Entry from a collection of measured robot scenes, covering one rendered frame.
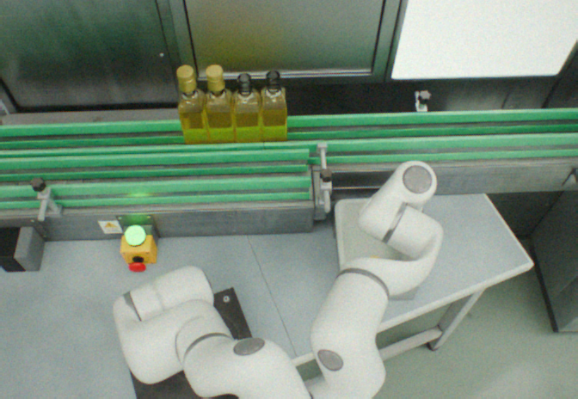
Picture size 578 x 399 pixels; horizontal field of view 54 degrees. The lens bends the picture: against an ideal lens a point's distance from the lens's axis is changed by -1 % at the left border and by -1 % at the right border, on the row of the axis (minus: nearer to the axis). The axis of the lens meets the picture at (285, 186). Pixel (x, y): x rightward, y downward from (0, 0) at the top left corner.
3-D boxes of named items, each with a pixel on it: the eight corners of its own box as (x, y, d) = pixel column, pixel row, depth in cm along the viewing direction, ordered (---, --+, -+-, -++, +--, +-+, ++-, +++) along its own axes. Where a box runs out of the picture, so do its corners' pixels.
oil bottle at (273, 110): (286, 141, 139) (286, 81, 121) (286, 160, 136) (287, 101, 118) (263, 142, 139) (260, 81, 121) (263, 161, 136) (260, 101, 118)
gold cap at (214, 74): (224, 79, 118) (223, 64, 114) (224, 92, 116) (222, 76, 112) (207, 79, 118) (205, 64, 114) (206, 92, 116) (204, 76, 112)
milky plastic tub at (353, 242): (400, 214, 142) (407, 196, 135) (415, 299, 130) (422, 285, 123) (331, 217, 142) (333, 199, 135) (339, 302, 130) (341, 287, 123)
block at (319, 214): (325, 186, 140) (327, 170, 134) (328, 220, 135) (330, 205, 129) (310, 187, 140) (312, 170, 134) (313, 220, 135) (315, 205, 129)
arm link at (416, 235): (325, 295, 87) (368, 213, 103) (401, 337, 86) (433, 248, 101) (344, 262, 82) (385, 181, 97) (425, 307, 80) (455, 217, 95)
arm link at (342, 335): (281, 271, 88) (312, 338, 95) (212, 380, 73) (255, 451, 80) (378, 273, 80) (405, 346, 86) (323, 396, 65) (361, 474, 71)
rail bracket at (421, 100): (418, 113, 144) (429, 76, 133) (422, 135, 141) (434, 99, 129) (402, 113, 144) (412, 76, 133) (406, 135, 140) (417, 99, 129)
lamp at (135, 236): (147, 229, 132) (144, 223, 130) (145, 246, 130) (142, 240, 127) (127, 230, 132) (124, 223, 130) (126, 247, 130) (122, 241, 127)
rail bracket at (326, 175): (326, 163, 135) (329, 131, 124) (332, 226, 126) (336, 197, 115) (313, 164, 135) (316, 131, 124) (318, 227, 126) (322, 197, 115)
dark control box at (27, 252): (46, 242, 139) (33, 225, 132) (40, 272, 134) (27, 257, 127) (13, 243, 138) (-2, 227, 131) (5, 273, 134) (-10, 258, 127)
